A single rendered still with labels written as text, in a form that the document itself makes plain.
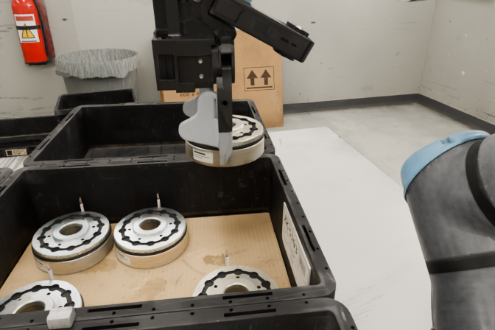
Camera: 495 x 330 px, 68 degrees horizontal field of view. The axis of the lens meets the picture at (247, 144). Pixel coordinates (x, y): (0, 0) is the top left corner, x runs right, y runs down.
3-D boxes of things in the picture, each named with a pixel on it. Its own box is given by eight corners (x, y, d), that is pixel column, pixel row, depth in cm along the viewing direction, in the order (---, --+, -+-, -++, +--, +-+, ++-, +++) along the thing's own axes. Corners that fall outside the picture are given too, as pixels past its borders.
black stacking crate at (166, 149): (252, 145, 92) (252, 101, 88) (274, 213, 65) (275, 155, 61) (86, 153, 88) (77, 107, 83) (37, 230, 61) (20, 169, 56)
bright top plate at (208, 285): (266, 262, 47) (266, 258, 47) (294, 328, 38) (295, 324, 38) (187, 276, 45) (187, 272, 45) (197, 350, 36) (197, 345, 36)
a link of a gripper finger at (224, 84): (216, 124, 43) (213, 48, 40) (231, 124, 43) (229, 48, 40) (216, 136, 39) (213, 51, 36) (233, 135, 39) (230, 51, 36)
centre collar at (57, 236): (94, 220, 55) (93, 216, 55) (85, 241, 50) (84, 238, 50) (59, 222, 54) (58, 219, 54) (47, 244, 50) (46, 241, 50)
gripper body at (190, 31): (166, 74, 45) (154, -35, 39) (236, 73, 45) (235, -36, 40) (158, 98, 38) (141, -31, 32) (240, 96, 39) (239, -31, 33)
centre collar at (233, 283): (252, 278, 44) (252, 273, 44) (264, 310, 40) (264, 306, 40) (211, 285, 43) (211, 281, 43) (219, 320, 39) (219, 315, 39)
